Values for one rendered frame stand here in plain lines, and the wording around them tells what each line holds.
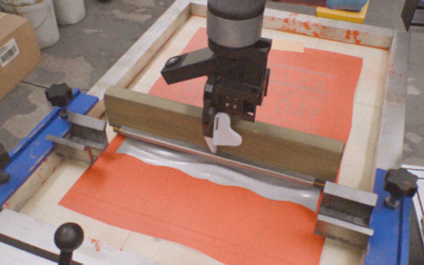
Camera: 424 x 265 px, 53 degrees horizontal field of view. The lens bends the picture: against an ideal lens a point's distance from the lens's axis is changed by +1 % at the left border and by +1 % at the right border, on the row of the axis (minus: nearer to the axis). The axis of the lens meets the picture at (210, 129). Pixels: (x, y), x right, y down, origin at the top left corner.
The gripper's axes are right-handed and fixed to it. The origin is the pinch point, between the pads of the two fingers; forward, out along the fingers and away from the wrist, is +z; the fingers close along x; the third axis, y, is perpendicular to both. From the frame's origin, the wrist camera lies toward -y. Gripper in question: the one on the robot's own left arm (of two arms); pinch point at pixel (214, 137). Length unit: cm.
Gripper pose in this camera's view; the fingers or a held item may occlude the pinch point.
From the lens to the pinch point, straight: 72.3
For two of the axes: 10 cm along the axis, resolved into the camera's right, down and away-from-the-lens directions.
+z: -0.2, 7.3, 6.8
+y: 9.4, 2.5, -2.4
